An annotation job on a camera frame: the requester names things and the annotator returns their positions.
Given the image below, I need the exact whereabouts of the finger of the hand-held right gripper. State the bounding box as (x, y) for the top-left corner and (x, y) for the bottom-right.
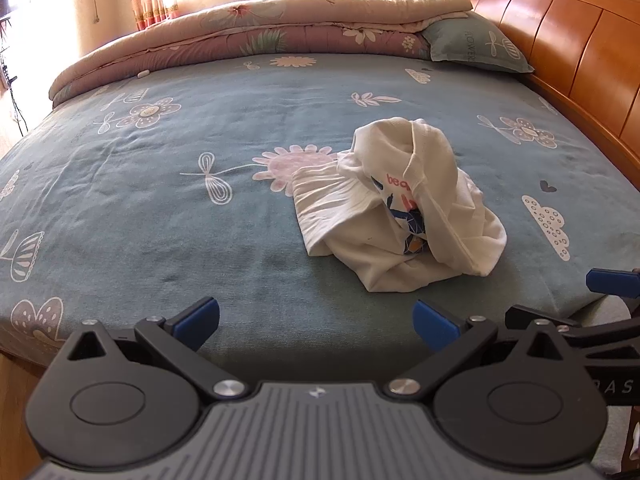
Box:
(586, 267), (640, 321)
(504, 304), (640, 361)

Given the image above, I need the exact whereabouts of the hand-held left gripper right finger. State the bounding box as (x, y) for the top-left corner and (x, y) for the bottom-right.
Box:
(382, 299), (572, 403)

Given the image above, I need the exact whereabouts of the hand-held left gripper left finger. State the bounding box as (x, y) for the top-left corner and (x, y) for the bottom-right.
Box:
(65, 296), (251, 403)

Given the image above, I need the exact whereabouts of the white printed sweatshirt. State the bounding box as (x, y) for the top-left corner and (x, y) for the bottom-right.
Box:
(291, 117), (508, 293)

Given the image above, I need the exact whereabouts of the wooden headboard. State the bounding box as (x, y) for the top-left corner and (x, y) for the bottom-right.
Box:
(450, 0), (640, 188)

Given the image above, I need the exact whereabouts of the grey-green flower pillow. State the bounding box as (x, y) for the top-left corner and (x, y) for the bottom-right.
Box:
(419, 11), (535, 75)

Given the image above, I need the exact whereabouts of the folded pink floral quilt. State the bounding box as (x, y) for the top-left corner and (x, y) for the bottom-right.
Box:
(48, 0), (473, 108)

